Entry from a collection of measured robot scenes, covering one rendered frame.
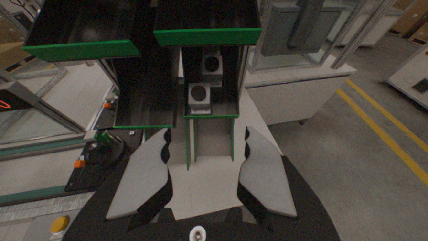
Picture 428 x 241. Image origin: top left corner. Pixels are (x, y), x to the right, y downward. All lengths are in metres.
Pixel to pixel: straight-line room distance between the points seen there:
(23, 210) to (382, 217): 2.44
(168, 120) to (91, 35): 0.18
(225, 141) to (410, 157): 2.67
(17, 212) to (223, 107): 0.76
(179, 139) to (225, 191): 0.29
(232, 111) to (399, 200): 2.21
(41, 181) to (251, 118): 1.01
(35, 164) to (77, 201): 0.36
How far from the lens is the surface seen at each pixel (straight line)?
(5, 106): 0.71
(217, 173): 0.57
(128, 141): 0.62
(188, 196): 0.57
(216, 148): 0.44
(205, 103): 0.23
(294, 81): 1.28
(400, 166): 2.67
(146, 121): 0.31
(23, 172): 0.97
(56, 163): 0.87
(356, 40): 1.50
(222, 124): 0.42
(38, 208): 0.75
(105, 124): 0.76
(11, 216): 0.80
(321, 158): 1.98
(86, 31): 0.26
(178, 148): 0.44
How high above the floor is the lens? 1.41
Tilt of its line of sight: 53 degrees down
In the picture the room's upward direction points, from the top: 1 degrees counter-clockwise
